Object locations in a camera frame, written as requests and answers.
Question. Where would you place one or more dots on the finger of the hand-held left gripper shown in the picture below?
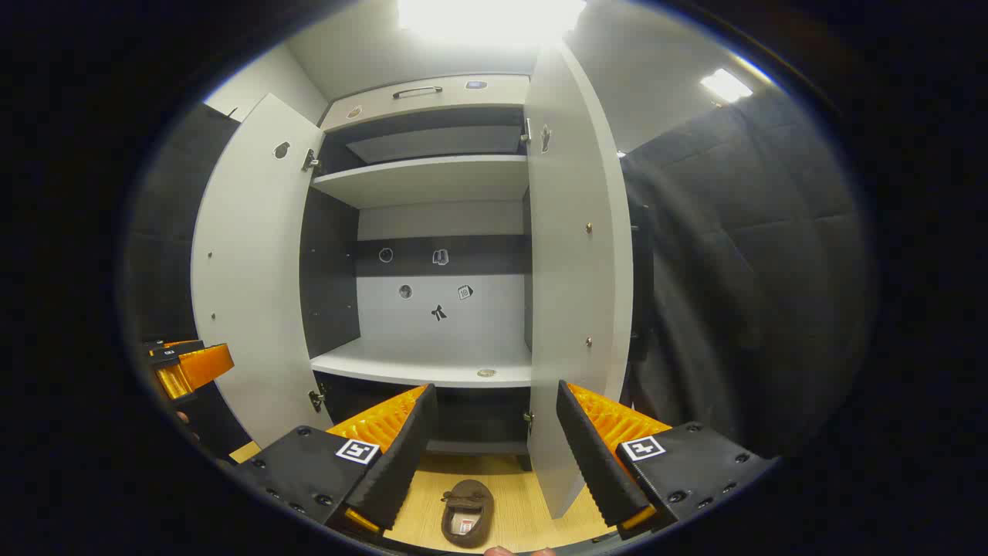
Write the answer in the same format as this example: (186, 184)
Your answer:
(197, 371)
(174, 349)

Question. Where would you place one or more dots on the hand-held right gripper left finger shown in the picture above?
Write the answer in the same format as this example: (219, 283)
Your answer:
(401, 463)

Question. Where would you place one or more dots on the grey shoe cabinet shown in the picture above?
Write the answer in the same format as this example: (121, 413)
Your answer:
(432, 181)

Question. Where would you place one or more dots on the ceiling light panel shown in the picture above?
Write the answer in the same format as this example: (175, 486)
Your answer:
(725, 85)
(490, 17)

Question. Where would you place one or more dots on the brown fuzzy shoe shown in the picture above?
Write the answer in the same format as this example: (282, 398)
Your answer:
(467, 517)

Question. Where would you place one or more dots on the grey cabinet door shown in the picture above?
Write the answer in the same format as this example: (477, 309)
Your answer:
(247, 270)
(575, 270)

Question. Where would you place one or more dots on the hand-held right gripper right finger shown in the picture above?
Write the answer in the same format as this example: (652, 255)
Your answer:
(594, 455)

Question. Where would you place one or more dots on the black backdrop stand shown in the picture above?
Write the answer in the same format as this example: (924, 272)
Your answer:
(642, 270)

